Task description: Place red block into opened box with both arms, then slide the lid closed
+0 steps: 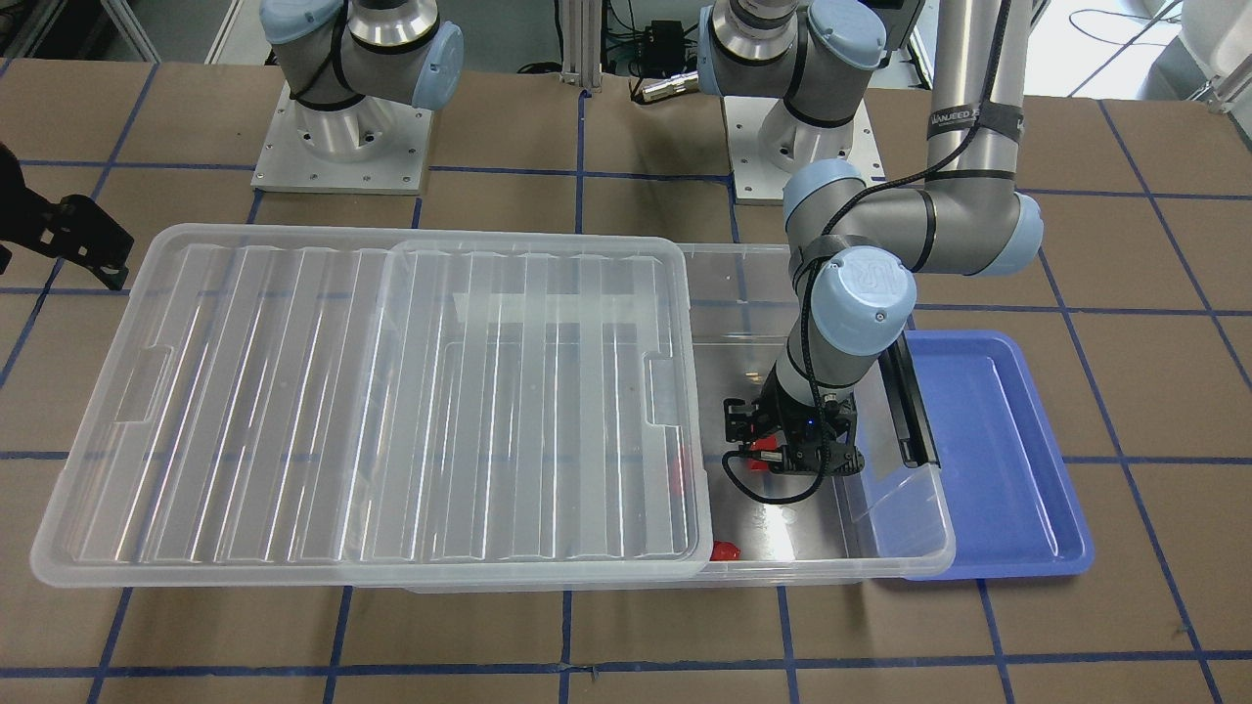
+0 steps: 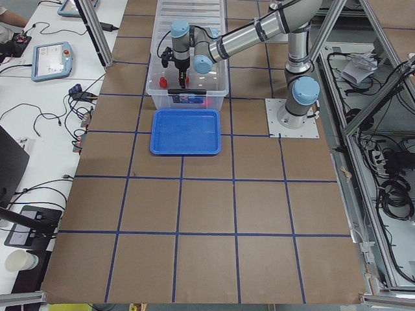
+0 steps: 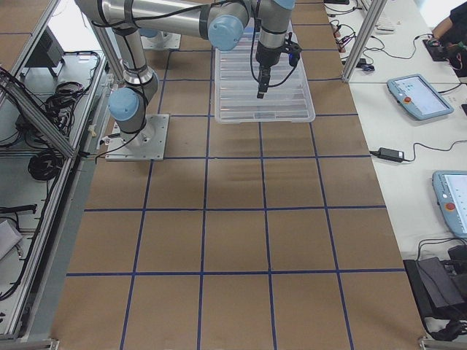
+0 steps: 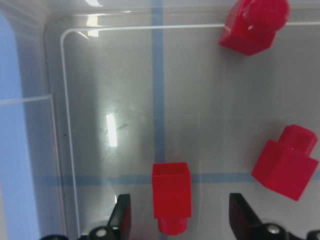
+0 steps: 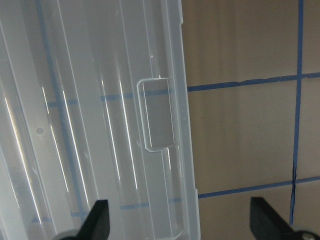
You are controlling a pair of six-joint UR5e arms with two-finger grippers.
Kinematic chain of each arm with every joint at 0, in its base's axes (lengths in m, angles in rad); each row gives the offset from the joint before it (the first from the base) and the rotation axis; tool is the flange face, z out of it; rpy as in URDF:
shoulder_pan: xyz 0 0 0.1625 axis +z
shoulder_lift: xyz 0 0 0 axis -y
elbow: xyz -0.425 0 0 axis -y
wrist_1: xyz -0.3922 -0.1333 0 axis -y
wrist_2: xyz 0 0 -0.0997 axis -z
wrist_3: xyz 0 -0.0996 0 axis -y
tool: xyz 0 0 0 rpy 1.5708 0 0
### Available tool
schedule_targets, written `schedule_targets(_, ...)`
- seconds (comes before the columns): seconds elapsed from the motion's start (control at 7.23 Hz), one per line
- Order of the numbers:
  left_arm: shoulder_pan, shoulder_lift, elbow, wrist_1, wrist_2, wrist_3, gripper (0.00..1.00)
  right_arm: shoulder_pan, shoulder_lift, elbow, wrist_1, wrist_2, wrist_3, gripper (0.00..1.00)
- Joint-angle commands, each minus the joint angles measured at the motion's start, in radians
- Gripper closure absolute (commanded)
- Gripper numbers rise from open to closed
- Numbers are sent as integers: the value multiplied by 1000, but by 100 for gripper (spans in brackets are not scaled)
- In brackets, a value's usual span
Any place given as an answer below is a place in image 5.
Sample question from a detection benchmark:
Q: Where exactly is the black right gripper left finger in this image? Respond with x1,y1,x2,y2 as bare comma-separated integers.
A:
65,199,111,240

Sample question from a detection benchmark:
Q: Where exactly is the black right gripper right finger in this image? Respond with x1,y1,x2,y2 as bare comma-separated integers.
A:
250,197,300,240

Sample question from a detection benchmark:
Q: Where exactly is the clear plastic box lid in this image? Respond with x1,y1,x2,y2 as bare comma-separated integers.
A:
0,0,201,240

